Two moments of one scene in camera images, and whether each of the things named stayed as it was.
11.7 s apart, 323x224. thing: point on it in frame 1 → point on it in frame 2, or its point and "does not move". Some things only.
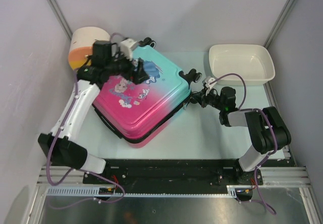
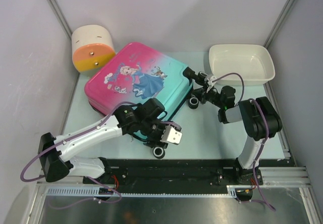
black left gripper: (138, 76) → (155, 142)
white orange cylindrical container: (82, 39) does not move
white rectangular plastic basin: (252, 62) does not move
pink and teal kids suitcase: (133, 111) does not move
